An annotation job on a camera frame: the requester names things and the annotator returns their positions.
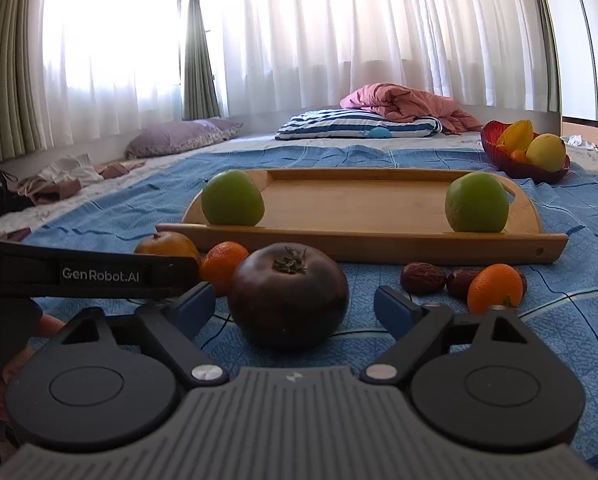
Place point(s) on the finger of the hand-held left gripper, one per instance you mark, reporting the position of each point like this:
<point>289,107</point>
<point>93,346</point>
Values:
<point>176,272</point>

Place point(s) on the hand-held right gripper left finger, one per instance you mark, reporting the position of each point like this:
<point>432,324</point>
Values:
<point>201,305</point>

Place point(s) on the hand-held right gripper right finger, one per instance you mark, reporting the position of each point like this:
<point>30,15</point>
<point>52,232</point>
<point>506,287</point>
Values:
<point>394,310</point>

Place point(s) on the brown pear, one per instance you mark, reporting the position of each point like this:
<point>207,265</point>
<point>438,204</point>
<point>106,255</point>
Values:
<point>169,246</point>

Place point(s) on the orange tangerine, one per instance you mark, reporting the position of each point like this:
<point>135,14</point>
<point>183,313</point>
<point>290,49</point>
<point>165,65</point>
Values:
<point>221,265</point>
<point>494,287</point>

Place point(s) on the dark purple tomato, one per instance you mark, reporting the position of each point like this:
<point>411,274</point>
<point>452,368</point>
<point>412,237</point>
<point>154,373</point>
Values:
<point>289,305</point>

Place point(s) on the wooden tray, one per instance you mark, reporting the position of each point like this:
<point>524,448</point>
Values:
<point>359,205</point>

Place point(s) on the person's left hand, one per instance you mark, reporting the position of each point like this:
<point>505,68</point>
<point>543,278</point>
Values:
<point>44,329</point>

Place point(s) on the pink garment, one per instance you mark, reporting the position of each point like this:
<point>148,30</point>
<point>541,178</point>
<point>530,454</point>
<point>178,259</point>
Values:
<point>54,191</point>

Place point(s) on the green apple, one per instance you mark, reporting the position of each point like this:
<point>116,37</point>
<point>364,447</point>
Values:
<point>476,202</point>
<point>233,199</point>

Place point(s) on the white garment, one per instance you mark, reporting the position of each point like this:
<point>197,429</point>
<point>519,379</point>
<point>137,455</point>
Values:
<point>74,170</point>

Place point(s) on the purple pillow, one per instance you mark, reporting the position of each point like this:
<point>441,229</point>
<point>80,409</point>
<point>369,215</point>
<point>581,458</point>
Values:
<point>174,139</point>
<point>229,127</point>

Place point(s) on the blue checked blanket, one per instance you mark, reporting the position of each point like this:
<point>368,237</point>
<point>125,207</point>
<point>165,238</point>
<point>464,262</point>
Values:
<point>554,240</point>

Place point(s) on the small light blue toy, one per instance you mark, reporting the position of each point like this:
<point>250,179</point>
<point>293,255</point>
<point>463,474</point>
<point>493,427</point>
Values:
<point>380,133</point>

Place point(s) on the red glass bowl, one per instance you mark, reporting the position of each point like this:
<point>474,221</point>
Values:
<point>529,172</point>

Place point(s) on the blue striped pillow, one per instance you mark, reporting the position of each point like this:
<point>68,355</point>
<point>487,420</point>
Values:
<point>329,125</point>

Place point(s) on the small orange kumquat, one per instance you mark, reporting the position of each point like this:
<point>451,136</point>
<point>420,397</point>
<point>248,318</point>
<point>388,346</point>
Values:
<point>518,156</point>

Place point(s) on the pink quilt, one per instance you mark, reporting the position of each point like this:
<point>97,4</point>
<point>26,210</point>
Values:
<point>404,102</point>

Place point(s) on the green curtain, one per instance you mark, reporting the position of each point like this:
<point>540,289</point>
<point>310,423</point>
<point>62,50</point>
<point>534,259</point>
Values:
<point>551,50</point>
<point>9,60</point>
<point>199,60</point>

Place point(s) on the yellow star fruit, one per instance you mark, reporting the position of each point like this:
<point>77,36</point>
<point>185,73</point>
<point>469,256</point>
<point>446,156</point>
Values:
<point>516,134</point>

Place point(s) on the yellow mango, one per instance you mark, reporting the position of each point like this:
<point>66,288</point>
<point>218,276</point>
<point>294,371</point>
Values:
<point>546,154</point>

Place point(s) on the white sheer curtain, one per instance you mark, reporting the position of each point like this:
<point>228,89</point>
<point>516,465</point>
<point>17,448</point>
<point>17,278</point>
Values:
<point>109,45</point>
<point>379,20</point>

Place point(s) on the white crumpled cloth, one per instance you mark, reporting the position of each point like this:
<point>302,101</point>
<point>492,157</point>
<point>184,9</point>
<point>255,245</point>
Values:
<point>579,141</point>

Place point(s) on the white wardrobe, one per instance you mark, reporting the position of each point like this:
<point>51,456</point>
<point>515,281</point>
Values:
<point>594,35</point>

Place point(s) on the wooden bed frame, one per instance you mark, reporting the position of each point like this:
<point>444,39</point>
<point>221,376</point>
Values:
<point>589,126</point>

